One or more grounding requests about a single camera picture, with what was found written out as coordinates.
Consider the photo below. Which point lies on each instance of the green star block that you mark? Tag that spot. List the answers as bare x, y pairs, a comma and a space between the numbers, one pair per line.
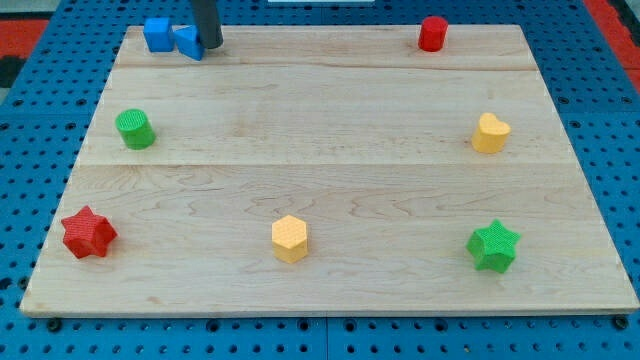
493, 247

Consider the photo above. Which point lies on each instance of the red star block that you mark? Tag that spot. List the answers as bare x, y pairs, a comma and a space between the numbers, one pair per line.
87, 233

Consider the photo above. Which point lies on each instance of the wooden board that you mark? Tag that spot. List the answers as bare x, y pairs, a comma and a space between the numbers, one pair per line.
366, 138

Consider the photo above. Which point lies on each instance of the yellow hexagon block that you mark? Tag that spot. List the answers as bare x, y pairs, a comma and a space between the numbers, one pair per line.
290, 239

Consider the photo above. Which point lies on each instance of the yellow heart block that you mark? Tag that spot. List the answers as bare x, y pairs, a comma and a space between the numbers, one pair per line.
490, 135

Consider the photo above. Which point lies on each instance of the red cylinder block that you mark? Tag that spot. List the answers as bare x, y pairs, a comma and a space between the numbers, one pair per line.
432, 33

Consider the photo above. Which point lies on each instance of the green cylinder block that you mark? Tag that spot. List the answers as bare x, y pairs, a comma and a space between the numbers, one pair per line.
135, 129

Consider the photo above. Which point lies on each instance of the blue triangle block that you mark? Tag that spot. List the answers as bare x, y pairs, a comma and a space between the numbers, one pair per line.
188, 42

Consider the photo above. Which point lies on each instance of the blue cube block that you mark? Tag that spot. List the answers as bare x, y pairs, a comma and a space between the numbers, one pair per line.
158, 34

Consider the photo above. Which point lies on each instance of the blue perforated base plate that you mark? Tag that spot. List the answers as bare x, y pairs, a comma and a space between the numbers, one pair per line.
48, 109

